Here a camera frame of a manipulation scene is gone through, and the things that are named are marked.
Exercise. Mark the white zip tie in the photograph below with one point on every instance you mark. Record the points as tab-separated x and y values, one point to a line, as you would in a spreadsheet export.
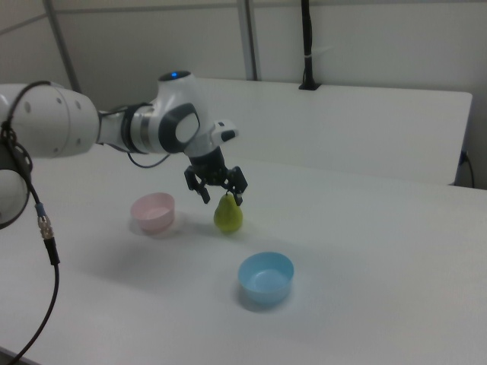
310	57

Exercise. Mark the pink plastic bowl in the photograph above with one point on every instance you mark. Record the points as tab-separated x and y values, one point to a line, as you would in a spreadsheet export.
152	213

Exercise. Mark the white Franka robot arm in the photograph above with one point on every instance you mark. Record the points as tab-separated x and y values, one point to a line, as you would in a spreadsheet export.
57	121

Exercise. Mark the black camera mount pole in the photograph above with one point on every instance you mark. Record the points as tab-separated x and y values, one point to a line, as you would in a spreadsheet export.
307	38

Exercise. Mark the green pear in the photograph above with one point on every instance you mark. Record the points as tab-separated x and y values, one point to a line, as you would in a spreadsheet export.
228	216

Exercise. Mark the blue plastic bowl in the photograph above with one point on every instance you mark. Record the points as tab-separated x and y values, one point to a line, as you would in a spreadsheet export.
266	281

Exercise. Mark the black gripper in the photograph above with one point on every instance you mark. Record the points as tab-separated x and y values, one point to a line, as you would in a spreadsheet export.
209	169

